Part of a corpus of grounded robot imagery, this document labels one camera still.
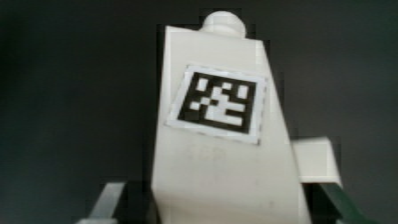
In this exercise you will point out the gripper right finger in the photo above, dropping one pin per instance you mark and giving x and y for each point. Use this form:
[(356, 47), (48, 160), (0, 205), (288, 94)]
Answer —
[(333, 209)]

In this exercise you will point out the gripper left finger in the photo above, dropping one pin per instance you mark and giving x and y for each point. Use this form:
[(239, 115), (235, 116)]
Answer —
[(107, 214)]

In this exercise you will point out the white stool leg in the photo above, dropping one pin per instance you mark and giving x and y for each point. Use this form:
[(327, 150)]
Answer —
[(226, 169)]

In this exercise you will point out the white L-shaped fence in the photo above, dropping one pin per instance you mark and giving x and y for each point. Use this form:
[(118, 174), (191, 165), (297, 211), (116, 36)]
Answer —
[(317, 161)]

